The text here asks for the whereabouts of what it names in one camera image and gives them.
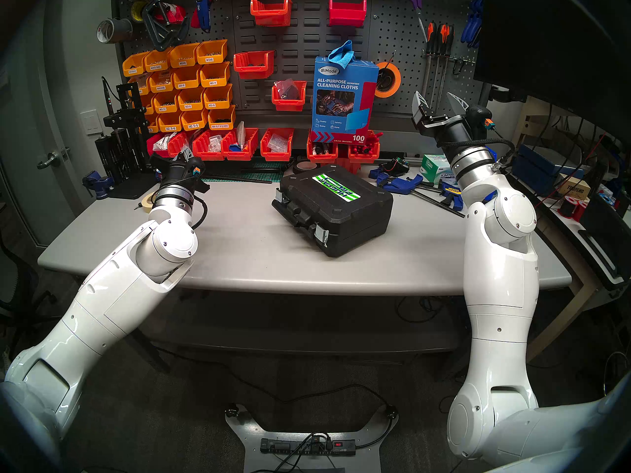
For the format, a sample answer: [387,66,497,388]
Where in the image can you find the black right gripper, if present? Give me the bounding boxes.
[412,90,480,150]

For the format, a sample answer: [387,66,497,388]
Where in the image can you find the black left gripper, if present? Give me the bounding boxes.
[159,149,203,189]

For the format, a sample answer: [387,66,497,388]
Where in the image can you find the black tool box green sticker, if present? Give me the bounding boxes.
[271,164,394,258]

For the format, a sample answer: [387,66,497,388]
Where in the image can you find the green white wipes box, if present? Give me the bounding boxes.
[421,154,454,184]

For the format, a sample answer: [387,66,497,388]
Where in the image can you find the blue cleaning cloths box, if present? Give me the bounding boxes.
[311,57,379,143]

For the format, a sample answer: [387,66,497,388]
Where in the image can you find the blue storage box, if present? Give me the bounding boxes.
[512,144,560,194]

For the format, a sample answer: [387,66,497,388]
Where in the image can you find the brown cardboard box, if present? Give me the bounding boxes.
[557,174,592,199]

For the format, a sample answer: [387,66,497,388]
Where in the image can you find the red plastic bin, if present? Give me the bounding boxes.
[168,131,195,157]
[307,132,339,163]
[250,0,293,27]
[320,159,363,174]
[221,127,259,161]
[260,127,295,162]
[348,132,381,162]
[192,130,225,161]
[233,50,275,79]
[271,80,307,112]
[146,132,171,157]
[329,0,368,27]

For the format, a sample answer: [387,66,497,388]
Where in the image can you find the orange tape roll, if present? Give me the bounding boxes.
[375,62,401,98]

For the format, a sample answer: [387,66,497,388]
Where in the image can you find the orange black screwdriver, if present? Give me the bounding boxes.
[436,23,448,108]
[445,24,456,96]
[424,21,437,105]

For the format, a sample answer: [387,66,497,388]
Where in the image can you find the green cutting mat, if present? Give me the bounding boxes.
[202,162,289,183]

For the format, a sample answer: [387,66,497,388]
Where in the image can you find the black metal fixture stand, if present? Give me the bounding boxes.
[101,78,158,200]

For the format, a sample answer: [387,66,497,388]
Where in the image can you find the blue yellow bar clamp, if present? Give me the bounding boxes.
[440,180,465,211]

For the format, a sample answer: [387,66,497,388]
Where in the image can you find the blue bench vise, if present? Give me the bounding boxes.
[82,170,115,200]

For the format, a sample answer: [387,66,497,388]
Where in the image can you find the blue microfiber cloth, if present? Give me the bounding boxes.
[328,40,355,66]

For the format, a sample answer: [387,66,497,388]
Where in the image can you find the black monitor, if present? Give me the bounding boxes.
[473,0,631,142]

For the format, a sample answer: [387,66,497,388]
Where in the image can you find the black metal clamp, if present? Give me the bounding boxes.
[140,0,190,51]

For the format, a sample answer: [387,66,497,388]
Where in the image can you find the dark table leg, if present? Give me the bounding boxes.
[131,329,171,374]

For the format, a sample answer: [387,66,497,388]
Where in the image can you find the black white equipment case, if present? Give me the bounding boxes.
[567,191,631,293]

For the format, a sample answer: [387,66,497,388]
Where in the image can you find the black office chair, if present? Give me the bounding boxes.
[0,236,55,354]

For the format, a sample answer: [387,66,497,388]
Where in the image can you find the beige wooden side table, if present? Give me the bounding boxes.
[525,162,631,374]

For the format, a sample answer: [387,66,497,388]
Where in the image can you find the black power strip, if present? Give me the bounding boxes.
[260,438,356,457]

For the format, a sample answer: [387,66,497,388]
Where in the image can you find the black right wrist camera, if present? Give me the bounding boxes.
[464,104,494,133]

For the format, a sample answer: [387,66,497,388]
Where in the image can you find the black braided right gripper cable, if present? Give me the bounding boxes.
[438,136,516,170]

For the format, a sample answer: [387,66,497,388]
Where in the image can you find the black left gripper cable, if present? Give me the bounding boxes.
[190,191,209,230]

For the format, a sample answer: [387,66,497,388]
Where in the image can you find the purple handled scissors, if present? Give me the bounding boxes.
[402,0,428,41]

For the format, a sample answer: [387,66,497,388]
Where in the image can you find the silver door handle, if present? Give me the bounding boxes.
[37,149,72,169]

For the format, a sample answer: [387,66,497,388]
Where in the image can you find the grey duct tape roll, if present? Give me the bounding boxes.
[96,18,134,45]

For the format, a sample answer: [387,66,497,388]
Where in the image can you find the dark pegboard wall panel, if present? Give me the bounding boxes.
[116,0,486,133]

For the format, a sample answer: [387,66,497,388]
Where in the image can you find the black floor cable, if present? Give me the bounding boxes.
[150,345,397,418]

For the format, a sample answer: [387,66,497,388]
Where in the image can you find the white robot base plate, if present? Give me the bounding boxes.
[224,403,399,473]

